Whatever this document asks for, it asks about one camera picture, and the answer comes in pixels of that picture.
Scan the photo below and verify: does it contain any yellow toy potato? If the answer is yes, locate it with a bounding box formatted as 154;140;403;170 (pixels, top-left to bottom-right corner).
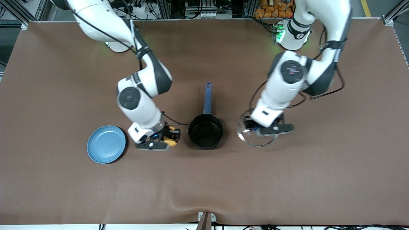
162;126;179;148

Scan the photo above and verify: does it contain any glass lid with blue knob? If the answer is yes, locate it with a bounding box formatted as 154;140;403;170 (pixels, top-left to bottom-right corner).
236;108;279;148

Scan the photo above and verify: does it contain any blue round plate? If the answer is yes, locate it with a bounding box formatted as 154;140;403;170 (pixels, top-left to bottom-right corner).
87;125;127;164

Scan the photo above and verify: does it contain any brown table cover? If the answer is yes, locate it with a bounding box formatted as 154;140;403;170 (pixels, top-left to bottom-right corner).
0;19;409;226

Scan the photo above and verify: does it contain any pile of orange items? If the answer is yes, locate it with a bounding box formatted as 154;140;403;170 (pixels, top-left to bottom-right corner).
254;0;295;19

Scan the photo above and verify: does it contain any white power strip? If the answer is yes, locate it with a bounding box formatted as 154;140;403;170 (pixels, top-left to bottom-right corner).
125;3;148;14

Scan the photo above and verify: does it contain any black pot with blue handle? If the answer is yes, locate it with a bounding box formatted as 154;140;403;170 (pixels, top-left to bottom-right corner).
188;82;224;150

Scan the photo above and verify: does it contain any metal bracket with brown post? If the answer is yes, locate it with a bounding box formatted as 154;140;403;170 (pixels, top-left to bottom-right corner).
196;211;217;230

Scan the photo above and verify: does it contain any aluminium table frame rail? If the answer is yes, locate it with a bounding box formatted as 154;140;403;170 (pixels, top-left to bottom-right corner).
20;17;395;30

